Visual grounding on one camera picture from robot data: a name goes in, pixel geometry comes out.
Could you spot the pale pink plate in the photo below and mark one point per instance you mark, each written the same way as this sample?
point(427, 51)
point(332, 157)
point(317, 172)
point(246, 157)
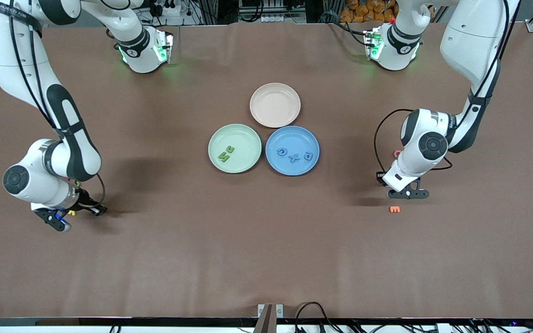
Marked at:
point(275, 105)

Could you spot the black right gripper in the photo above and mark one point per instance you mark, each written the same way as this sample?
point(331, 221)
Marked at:
point(86, 202)

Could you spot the blue plate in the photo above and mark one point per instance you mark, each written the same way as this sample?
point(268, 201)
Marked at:
point(292, 136)

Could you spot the blue foam letter c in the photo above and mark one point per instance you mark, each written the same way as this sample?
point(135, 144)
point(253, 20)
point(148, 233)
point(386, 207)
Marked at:
point(279, 152)

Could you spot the pale green plate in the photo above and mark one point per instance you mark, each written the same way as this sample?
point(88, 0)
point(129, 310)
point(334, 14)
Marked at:
point(243, 162)

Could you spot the blue foam letter X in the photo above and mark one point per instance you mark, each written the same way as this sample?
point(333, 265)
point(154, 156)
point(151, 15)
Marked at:
point(294, 157)

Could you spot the white power strip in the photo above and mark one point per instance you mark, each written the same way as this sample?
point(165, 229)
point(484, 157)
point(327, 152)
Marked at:
point(280, 18)
point(169, 9)

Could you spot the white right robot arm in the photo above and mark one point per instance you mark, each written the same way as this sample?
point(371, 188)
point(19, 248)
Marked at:
point(35, 175)

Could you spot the orange round objects pile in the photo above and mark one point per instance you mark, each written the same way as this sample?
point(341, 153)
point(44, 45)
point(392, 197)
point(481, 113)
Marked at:
point(363, 11)

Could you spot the black table edge rail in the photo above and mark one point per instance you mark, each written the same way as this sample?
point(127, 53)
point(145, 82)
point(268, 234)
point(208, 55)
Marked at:
point(155, 322)

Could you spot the green foam letter N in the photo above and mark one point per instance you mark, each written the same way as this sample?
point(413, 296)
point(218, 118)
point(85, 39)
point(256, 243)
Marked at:
point(224, 157)

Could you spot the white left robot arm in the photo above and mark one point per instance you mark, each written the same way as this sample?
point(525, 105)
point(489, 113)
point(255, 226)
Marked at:
point(414, 162)

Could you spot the blue foam letter a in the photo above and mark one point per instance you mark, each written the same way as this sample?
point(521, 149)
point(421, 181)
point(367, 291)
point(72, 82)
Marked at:
point(313, 156)

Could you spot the metal bracket plate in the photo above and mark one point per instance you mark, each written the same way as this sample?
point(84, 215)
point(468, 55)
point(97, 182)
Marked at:
point(279, 311)

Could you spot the pink foam letter Q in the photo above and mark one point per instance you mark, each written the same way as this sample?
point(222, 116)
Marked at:
point(395, 152)

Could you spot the grey camera post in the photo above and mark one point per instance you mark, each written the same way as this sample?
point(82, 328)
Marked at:
point(264, 323)

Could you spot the brown table cover mat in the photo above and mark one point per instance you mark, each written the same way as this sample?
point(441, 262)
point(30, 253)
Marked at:
point(266, 240)

